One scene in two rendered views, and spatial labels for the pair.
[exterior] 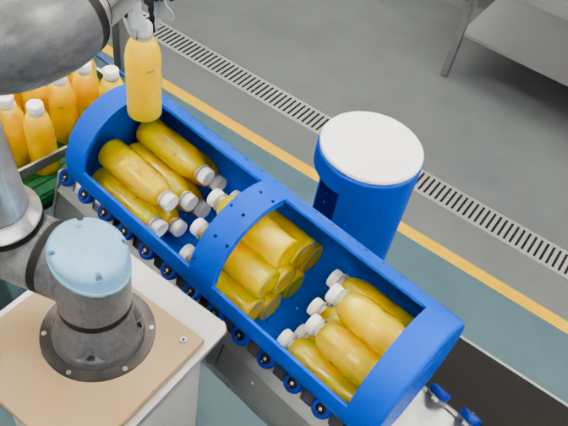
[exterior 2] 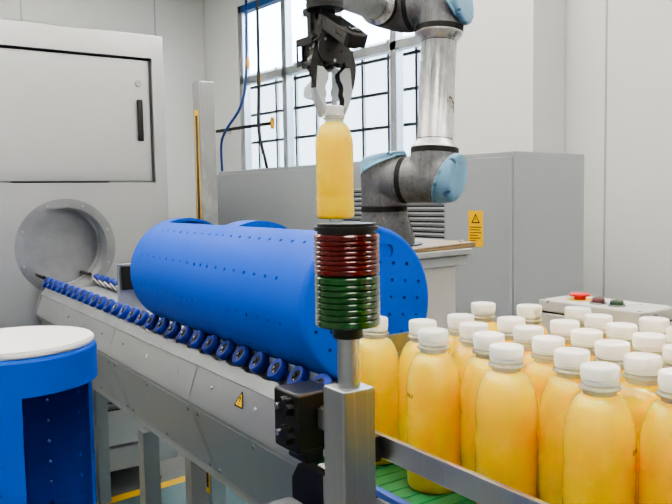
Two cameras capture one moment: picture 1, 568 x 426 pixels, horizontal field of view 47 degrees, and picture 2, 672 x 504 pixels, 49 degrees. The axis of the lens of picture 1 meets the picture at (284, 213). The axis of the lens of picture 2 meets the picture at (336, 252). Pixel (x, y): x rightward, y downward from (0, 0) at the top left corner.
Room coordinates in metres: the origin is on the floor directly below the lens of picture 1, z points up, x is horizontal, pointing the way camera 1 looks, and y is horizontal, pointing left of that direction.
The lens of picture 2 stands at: (2.31, 0.85, 1.28)
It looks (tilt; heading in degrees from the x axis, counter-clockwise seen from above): 4 degrees down; 202
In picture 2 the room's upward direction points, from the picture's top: 1 degrees counter-clockwise
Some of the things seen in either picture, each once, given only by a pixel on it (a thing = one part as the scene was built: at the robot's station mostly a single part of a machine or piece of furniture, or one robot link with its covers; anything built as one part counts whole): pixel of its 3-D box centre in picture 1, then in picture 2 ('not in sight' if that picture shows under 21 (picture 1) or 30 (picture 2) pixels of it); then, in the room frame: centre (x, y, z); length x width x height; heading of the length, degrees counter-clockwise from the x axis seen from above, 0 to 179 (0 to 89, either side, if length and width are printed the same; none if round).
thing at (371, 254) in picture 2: not in sight; (346, 253); (1.65, 0.59, 1.23); 0.06 x 0.06 x 0.04
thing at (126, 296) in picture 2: not in sight; (134, 287); (0.40, -0.63, 1.00); 0.10 x 0.04 x 0.15; 146
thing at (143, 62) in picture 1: (143, 73); (334, 166); (1.03, 0.33, 1.34); 0.07 x 0.07 x 0.19
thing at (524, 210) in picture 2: not in sight; (368, 303); (-1.25, -0.43, 0.72); 2.15 x 0.54 x 1.45; 63
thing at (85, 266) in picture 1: (87, 270); (386, 178); (0.56, 0.27, 1.33); 0.13 x 0.12 x 0.14; 79
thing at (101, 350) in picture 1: (96, 314); (384, 225); (0.56, 0.27, 1.21); 0.15 x 0.15 x 0.10
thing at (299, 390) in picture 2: not in sight; (308, 420); (1.33, 0.40, 0.95); 0.10 x 0.07 x 0.10; 146
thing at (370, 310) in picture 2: not in sight; (347, 299); (1.65, 0.59, 1.18); 0.06 x 0.06 x 0.05
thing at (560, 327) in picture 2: not in sight; (564, 327); (1.27, 0.76, 1.10); 0.04 x 0.04 x 0.02
